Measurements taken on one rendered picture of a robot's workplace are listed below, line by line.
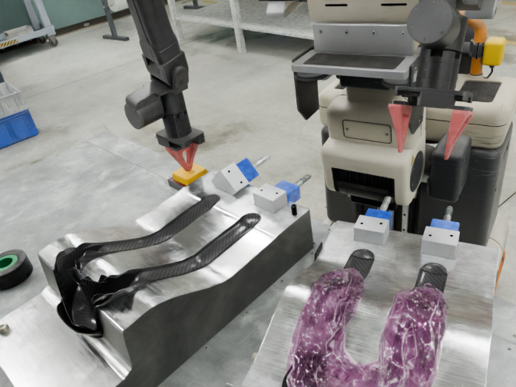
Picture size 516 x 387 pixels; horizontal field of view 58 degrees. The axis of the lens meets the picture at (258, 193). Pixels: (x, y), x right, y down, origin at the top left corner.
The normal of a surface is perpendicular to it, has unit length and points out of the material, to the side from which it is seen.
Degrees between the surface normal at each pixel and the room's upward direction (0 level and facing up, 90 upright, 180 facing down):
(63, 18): 90
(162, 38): 95
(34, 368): 0
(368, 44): 90
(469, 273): 0
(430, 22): 64
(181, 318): 90
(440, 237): 0
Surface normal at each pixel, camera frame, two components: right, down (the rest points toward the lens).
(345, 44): -0.53, 0.54
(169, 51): 0.69, 0.53
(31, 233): -0.15, -0.82
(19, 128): 0.64, 0.36
